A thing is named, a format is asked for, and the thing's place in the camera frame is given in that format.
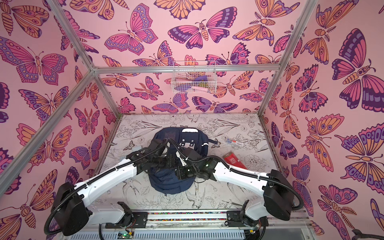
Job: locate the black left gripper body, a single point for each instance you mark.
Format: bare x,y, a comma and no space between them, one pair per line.
162,162

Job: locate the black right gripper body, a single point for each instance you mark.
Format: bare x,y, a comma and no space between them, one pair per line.
182,170

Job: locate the navy blue student backpack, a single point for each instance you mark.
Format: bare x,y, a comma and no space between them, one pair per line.
166,177

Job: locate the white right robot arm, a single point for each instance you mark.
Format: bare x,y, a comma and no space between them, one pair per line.
276,196

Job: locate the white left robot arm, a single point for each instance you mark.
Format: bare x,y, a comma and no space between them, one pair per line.
72,209

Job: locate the red booklet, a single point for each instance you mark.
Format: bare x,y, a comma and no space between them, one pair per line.
233,160

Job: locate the clear pen with red cap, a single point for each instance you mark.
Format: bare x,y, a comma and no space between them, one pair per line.
234,142

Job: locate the green controller board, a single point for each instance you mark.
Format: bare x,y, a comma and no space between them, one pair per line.
125,235

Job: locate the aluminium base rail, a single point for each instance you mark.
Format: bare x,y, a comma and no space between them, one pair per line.
201,225

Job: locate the white wire wall basket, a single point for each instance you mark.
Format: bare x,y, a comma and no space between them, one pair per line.
195,77

